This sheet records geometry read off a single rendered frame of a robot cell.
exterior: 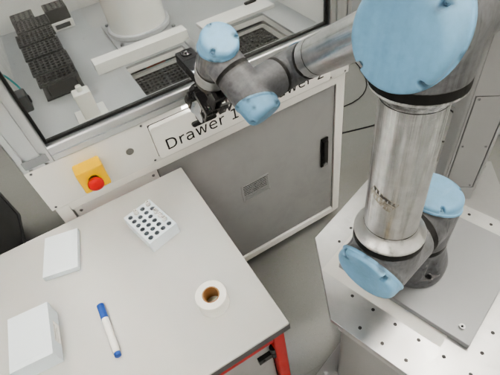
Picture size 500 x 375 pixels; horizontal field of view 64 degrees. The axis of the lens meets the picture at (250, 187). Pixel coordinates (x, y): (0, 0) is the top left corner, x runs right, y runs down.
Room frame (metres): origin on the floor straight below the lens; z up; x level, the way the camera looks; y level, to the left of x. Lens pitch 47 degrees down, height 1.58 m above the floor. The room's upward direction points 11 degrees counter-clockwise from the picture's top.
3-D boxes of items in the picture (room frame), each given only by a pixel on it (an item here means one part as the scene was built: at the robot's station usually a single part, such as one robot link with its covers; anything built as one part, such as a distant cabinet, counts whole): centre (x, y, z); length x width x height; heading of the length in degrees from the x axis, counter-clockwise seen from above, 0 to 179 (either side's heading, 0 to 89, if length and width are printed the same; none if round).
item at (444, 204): (0.44, -0.32, 0.94); 0.13 x 0.12 x 0.14; 126
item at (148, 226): (0.67, 0.27, 0.78); 0.12 x 0.08 x 0.04; 36
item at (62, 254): (0.64, 0.51, 0.77); 0.13 x 0.09 x 0.02; 9
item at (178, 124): (0.94, 0.10, 0.87); 0.29 x 0.02 x 0.11; 112
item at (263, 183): (1.40, 0.24, 0.40); 1.03 x 0.95 x 0.80; 112
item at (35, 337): (0.41, 0.51, 0.79); 0.13 x 0.09 x 0.05; 17
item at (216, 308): (0.43, 0.13, 0.78); 0.07 x 0.07 x 0.04
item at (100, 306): (0.41, 0.36, 0.77); 0.14 x 0.02 x 0.02; 23
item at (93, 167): (0.79, 0.40, 0.88); 0.07 x 0.05 x 0.07; 112
